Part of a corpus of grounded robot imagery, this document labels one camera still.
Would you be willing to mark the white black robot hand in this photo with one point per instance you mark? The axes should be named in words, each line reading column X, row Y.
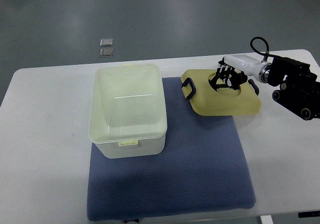
column 234, row 70

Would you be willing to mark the yellow box lid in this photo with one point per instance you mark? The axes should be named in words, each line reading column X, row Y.
column 205, row 101

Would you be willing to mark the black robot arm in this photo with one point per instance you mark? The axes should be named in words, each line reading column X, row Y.
column 298, row 87

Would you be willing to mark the white storage box base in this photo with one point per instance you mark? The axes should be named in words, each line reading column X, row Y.
column 128, row 116

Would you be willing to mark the blue textured mat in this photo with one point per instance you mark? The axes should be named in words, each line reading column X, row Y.
column 202, row 168

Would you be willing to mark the lower floor socket plate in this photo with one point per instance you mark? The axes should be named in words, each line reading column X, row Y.
column 106, row 52

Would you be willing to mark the floor socket plate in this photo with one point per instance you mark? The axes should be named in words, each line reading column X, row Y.
column 106, row 52
column 106, row 42

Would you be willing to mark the upper floor socket plate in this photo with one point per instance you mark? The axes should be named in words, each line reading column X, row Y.
column 106, row 42

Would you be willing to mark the white table leg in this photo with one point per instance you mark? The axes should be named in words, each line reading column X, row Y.
column 266, row 219

